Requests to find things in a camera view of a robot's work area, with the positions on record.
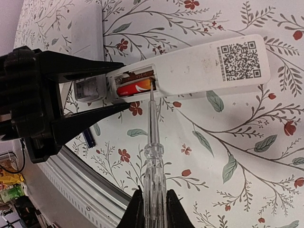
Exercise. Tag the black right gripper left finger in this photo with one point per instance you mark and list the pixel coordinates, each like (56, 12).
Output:
(134, 214)

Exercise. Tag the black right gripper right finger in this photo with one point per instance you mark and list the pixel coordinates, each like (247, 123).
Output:
(176, 215)

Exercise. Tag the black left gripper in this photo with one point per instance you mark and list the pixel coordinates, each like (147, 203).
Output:
(29, 93)

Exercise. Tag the clear plastic screwdriver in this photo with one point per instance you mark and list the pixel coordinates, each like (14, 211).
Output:
(154, 194)

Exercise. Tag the blue battery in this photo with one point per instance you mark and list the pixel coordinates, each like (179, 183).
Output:
(89, 138)

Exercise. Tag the white remote control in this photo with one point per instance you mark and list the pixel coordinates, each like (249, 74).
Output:
(87, 42)

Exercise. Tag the white remote with QR label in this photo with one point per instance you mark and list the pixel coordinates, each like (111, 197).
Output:
(233, 62)

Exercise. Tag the red batteries in QR remote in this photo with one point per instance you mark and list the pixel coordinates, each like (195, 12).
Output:
(134, 88)

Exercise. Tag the cluttered background items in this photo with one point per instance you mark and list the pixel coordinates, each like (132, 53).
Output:
(16, 209)

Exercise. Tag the aluminium front rail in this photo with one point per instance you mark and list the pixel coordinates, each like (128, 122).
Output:
(72, 195)

